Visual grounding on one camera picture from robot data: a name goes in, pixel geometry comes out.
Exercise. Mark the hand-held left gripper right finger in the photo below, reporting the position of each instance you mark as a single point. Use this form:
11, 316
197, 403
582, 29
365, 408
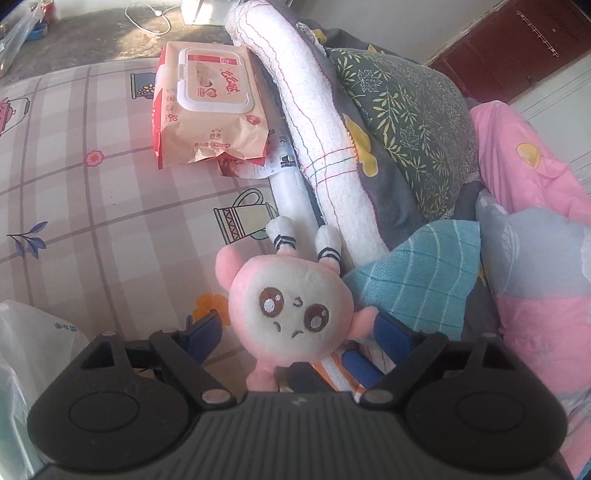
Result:
395, 332

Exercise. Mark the white tube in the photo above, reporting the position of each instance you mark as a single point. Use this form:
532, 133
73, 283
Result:
291, 189

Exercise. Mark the red white printed paper packet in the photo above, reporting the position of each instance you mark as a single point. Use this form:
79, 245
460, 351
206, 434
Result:
244, 167

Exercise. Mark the white rolled towel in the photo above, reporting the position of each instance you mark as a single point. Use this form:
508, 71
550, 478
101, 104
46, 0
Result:
314, 115

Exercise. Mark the blue round object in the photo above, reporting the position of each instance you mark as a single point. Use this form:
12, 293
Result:
38, 32

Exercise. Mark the green leaf print pillow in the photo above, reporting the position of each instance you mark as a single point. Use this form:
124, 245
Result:
406, 115

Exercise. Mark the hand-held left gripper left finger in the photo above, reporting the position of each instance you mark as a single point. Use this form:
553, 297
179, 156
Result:
207, 330

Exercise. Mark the plaid printed bed sheet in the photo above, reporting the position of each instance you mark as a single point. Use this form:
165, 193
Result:
115, 207

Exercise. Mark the white plastic bag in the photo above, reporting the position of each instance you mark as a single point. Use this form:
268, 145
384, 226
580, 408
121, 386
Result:
37, 341

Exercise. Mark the white water dispenser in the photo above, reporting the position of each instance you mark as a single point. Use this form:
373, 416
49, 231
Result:
203, 11

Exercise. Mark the teal checked cloth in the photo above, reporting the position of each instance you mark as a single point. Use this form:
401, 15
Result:
415, 277

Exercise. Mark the pink plush toy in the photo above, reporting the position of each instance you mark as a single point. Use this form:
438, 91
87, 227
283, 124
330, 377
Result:
286, 295

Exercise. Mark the dark red wooden cabinet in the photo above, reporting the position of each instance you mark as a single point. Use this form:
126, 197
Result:
508, 50

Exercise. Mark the peach wet wipes pack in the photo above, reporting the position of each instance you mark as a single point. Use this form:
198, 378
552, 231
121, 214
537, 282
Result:
207, 83

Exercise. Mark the clear plastic bag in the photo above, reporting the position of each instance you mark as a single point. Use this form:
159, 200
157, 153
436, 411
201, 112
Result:
18, 37

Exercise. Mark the grey leaf-pattern pillow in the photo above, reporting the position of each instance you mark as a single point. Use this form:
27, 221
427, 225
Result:
397, 194

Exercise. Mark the pink quilt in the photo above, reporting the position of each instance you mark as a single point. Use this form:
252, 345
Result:
531, 323

